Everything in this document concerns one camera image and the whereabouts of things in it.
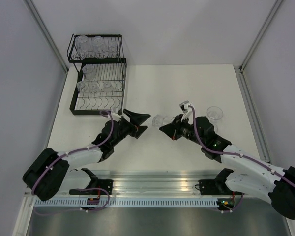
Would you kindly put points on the aluminium mounting rail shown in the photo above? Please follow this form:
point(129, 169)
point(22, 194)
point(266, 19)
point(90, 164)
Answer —
point(139, 183)

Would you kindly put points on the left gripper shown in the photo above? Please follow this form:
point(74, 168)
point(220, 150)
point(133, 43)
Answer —
point(136, 119)

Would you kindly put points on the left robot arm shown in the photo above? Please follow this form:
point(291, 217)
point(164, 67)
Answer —
point(46, 174)

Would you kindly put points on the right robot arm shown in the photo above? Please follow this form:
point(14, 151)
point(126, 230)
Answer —
point(244, 174)

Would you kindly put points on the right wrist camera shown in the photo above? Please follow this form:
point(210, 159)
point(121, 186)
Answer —
point(186, 109)

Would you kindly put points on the aluminium frame post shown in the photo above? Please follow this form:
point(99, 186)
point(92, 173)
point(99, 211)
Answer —
point(45, 32)
point(262, 31)

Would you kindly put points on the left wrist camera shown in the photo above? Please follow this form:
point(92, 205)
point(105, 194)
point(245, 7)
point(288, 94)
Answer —
point(115, 111)

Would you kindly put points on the left aluminium frame post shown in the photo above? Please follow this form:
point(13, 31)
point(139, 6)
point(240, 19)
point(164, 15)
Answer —
point(45, 32)

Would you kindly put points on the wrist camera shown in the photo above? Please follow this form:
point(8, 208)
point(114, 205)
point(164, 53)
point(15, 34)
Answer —
point(186, 109)
point(115, 111)

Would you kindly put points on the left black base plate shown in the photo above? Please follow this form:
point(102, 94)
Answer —
point(101, 187)

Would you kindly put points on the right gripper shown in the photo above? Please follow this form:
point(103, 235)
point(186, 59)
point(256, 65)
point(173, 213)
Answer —
point(170, 130)

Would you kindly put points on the black wire dish rack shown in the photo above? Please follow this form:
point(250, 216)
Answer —
point(107, 69)

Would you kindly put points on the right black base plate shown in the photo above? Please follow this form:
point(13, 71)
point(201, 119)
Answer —
point(209, 187)

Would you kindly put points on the right aluminium frame post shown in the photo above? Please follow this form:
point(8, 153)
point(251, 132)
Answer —
point(262, 31)

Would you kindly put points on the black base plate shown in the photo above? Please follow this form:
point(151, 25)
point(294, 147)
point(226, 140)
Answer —
point(101, 187)
point(209, 187)

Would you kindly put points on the white slotted cable duct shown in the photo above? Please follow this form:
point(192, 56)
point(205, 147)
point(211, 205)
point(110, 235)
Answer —
point(129, 202)

